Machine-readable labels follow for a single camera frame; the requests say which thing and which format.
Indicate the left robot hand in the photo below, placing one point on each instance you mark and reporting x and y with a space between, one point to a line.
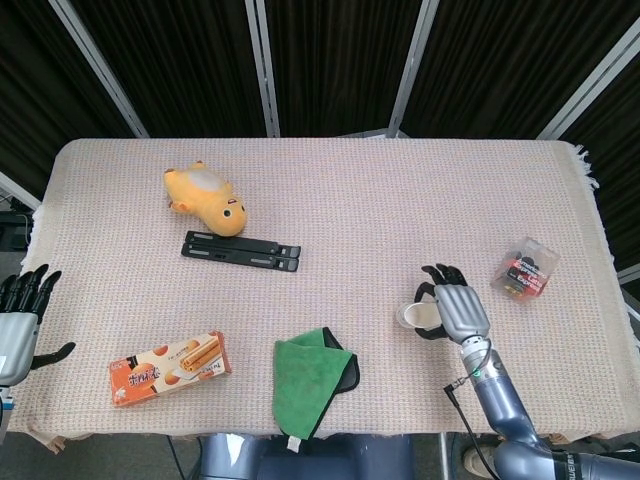
15 332

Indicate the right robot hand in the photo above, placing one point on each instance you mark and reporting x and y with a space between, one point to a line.
460 310

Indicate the white paper cup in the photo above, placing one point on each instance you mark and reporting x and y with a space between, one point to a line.
419 315

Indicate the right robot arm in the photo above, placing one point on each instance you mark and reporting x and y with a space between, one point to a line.
505 405

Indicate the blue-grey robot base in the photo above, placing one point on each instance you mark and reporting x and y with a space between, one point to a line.
307 457

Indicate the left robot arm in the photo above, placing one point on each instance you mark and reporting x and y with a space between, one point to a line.
4 405

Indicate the clear plastic packet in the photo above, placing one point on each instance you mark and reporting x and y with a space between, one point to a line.
527 270

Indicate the white sneaker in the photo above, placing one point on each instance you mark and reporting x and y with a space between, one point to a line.
477 460

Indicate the beige woven tablecloth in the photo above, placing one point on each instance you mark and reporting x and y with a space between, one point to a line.
320 250

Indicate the orange wafer roll box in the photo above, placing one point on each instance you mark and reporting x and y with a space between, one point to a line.
170 367

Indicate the green microfiber cloth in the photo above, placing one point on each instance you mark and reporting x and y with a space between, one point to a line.
310 380

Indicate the black folding stand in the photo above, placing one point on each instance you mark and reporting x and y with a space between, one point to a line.
241 251

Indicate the yellow plush hamster toy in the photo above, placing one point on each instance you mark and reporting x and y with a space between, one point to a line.
207 197

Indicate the black curtain partition screen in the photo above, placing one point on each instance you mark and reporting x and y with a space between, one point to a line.
320 65

